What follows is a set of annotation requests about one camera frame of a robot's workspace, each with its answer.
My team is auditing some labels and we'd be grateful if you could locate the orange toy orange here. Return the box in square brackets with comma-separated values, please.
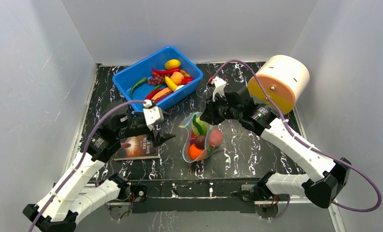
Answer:
[188, 144, 207, 161]

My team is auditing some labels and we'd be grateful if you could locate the brown toy kiwi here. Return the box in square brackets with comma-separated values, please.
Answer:
[194, 135, 206, 150]

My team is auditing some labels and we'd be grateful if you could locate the green toy bean pod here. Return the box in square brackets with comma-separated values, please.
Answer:
[192, 115, 206, 135]

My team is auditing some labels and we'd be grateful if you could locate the green toy cabbage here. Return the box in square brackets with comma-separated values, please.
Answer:
[192, 123, 208, 136]

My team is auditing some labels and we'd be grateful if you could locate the clear zip top bag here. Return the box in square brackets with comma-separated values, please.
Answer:
[179, 112, 224, 163]

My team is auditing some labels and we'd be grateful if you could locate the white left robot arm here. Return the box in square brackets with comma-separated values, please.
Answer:
[23, 100, 175, 232]

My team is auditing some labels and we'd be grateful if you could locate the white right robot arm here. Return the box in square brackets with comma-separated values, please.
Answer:
[200, 77, 350, 208]

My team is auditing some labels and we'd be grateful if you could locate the three days to see book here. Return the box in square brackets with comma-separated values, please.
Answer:
[113, 135, 160, 161]

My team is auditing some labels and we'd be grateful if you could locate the blue plastic bin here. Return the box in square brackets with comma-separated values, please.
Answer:
[112, 46, 203, 110]

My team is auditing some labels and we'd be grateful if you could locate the dark green toy pepper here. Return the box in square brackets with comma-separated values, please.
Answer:
[129, 77, 148, 98]

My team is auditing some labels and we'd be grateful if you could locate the purple toy grape bunch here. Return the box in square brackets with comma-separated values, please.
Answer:
[147, 75, 165, 86]

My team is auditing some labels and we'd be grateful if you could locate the yellow toy banana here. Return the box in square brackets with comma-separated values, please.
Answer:
[165, 76, 178, 92]

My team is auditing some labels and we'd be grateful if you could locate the cream cylinder with coloured face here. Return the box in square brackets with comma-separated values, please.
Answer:
[256, 55, 310, 115]

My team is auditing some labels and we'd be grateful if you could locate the red toy tomato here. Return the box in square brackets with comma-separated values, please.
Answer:
[181, 77, 194, 85]

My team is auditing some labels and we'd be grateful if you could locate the orange toy peach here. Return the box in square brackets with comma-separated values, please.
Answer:
[170, 72, 184, 86]

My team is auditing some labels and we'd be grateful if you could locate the red toy chili pepper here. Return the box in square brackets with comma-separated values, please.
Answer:
[152, 67, 181, 76]

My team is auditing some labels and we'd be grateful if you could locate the yellow toy lemon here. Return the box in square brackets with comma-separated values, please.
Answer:
[164, 59, 181, 70]

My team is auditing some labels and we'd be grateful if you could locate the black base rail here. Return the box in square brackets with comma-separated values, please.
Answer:
[97, 179, 280, 215]

